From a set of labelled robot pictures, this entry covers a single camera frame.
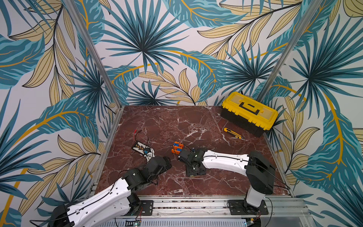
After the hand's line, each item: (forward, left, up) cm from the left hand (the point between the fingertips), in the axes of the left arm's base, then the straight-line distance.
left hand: (164, 164), depth 78 cm
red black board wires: (+28, +25, -10) cm, 39 cm away
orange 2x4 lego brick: (+18, -8, -9) cm, 22 cm away
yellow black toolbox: (+34, -53, +7) cm, 64 cm away
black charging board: (+15, +19, -9) cm, 26 cm away
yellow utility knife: (+30, -43, -8) cm, 53 cm away
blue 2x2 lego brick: (+14, -8, -8) cm, 18 cm away
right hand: (-2, -16, -7) cm, 17 cm away
